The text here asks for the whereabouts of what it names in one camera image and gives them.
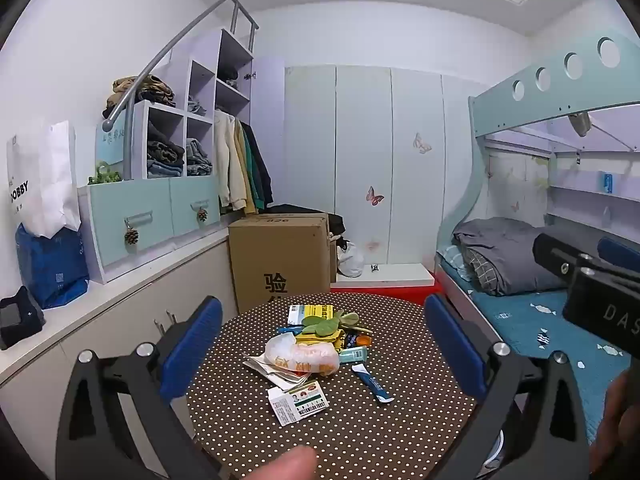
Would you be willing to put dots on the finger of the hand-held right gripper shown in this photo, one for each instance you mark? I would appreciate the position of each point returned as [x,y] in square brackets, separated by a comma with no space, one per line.
[555,255]
[620,255]

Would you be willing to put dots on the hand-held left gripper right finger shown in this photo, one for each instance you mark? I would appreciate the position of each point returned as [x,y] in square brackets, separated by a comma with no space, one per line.
[455,345]

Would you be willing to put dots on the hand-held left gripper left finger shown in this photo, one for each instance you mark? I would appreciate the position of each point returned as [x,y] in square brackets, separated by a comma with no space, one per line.
[195,345]

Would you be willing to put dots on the paper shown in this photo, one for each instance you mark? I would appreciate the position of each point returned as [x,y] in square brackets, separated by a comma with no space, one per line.
[262,367]

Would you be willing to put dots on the small orange ball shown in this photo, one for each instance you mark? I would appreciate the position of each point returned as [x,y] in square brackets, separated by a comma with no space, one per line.
[365,341]

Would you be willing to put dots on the blue and white wrapper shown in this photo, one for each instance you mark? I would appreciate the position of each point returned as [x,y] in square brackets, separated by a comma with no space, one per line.
[372,385]

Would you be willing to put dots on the teal tube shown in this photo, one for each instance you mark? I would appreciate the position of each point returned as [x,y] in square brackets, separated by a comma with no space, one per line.
[354,355]

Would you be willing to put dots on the white orange-print plastic bag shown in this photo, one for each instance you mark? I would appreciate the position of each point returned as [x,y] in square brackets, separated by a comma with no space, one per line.
[300,355]

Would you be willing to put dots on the small white carton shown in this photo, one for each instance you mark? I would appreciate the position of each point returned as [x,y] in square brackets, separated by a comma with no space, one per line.
[297,405]

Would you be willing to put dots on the yellow and white packet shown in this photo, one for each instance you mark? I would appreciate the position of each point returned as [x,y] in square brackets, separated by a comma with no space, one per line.
[310,311]

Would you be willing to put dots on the green leaf sprig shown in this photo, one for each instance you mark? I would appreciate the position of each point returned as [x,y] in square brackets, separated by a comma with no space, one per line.
[325,325]

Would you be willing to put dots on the person's right forearm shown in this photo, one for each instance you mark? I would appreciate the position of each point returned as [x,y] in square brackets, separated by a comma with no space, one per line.
[612,425]

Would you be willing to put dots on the person's left hand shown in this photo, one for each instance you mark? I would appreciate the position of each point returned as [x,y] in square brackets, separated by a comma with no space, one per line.
[285,465]

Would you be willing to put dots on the grey duvet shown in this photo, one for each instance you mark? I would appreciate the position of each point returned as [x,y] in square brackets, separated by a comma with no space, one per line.
[505,250]

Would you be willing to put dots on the teal bed sheet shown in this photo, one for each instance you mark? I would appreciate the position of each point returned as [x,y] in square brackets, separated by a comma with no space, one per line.
[525,320]

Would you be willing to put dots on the small blue box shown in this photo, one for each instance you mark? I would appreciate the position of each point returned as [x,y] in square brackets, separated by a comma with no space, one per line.
[608,182]

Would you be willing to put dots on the low cream cabinet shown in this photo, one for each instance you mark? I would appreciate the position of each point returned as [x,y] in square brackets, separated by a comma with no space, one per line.
[115,310]

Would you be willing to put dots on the light blue pillow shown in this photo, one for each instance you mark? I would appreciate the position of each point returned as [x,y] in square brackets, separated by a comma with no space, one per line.
[452,257]

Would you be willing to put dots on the red box with white top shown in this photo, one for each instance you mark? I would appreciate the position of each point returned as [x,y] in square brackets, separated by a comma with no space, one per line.
[385,287]

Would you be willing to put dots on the large cardboard box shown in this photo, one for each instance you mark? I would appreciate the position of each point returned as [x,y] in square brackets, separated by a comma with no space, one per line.
[280,255]

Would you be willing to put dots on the pinecone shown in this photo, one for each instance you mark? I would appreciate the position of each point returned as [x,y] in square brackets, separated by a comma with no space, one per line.
[202,215]
[131,236]

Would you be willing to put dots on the faint butterfly sticker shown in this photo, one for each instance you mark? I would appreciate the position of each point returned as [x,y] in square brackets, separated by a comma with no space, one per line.
[372,246]

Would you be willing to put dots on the round polka-dot table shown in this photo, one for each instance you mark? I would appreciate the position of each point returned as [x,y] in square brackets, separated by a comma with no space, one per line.
[350,420]

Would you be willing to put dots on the metal lamp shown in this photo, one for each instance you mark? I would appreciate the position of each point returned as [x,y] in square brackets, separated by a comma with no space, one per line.
[580,125]

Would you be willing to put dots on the teal bunk bed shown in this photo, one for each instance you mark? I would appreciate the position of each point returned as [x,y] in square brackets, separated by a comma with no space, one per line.
[500,105]

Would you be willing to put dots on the blue bag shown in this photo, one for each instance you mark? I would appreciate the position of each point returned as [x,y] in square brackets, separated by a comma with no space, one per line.
[50,270]

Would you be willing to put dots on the pink butterfly sticker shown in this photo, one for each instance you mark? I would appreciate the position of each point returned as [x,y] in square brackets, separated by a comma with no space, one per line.
[374,196]

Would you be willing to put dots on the black bag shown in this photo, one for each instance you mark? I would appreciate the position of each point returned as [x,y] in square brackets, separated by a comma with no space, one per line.
[300,208]

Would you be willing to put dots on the pale butterfly sticker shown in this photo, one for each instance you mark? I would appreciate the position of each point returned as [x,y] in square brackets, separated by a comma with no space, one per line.
[422,143]

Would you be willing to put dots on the green jacket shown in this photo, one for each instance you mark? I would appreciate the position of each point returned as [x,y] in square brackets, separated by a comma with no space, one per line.
[252,180]

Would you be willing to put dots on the black device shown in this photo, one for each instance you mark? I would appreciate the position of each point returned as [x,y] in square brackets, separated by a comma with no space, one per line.
[20,317]

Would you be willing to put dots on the folded jeans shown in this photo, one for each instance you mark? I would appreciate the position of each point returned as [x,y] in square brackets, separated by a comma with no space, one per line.
[199,157]

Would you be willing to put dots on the cream jacket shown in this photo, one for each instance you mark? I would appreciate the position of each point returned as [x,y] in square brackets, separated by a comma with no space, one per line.
[227,160]

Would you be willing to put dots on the green plant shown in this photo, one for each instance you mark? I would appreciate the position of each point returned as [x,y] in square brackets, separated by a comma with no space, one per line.
[105,174]

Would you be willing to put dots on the dark folded clothes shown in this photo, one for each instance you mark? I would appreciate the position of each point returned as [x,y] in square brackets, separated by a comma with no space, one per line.
[162,152]

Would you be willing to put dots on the black coat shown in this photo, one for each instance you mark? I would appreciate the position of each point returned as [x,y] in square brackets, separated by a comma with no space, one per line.
[260,160]

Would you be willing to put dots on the white paper bag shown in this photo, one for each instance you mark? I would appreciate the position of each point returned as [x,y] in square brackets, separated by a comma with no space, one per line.
[45,180]

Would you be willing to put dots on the white wardrobe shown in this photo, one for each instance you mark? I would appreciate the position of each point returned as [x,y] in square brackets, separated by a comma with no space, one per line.
[360,125]

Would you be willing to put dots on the brown clothes pile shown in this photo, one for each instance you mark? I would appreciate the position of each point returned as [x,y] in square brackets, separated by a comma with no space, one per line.
[145,91]

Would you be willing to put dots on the grey metal handrail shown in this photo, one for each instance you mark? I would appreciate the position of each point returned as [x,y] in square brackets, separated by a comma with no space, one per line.
[150,62]

